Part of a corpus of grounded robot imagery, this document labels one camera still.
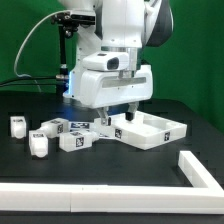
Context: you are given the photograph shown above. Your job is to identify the white L-shaped fence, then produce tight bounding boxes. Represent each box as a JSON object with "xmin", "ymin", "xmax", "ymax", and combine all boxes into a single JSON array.
[{"xmin": 0, "ymin": 151, "xmax": 224, "ymax": 214}]

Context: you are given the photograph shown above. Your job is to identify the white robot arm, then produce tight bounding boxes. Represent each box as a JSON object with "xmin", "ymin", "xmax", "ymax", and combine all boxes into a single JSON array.
[{"xmin": 58, "ymin": 0, "xmax": 173, "ymax": 125}]

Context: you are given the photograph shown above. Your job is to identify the black camera on stand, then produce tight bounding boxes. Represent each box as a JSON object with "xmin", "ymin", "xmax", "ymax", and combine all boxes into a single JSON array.
[{"xmin": 51, "ymin": 11, "xmax": 96, "ymax": 80}]

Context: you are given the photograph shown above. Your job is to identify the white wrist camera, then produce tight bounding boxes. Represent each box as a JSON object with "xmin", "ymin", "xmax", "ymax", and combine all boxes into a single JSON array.
[{"xmin": 82, "ymin": 51, "xmax": 129, "ymax": 71}]

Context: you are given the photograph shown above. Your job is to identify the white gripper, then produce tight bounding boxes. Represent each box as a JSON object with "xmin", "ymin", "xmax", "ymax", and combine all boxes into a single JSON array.
[{"xmin": 80, "ymin": 65, "xmax": 153, "ymax": 126}]

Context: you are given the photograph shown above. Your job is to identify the grey camera cable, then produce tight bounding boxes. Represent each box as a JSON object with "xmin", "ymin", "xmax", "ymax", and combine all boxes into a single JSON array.
[{"xmin": 13, "ymin": 9, "xmax": 68, "ymax": 93}]

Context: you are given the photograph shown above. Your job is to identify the black cables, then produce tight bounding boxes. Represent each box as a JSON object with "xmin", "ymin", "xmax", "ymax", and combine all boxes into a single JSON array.
[{"xmin": 0, "ymin": 75, "xmax": 69, "ymax": 89}]

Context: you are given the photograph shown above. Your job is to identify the white sheet with tags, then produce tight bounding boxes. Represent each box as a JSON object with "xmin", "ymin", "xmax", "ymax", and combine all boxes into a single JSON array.
[{"xmin": 68, "ymin": 121, "xmax": 109, "ymax": 139}]

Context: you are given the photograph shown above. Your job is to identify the white square tabletop part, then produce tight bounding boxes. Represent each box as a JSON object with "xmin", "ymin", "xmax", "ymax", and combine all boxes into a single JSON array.
[{"xmin": 94, "ymin": 111, "xmax": 187, "ymax": 150}]

